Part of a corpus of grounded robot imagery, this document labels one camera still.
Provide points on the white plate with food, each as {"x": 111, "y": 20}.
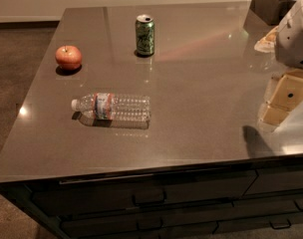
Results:
{"x": 267, "y": 43}

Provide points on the green soda can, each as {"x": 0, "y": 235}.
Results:
{"x": 145, "y": 35}

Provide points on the clear plastic water bottle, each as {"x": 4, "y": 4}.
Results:
{"x": 109, "y": 106}

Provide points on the dark drawer cabinet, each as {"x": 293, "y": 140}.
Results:
{"x": 167, "y": 205}

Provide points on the red apple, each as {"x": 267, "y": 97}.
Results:
{"x": 68, "y": 58}

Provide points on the dark box with snacks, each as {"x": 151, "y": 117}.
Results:
{"x": 270, "y": 4}

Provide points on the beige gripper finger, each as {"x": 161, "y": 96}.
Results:
{"x": 271, "y": 115}

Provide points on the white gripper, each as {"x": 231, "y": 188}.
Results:
{"x": 293, "y": 40}

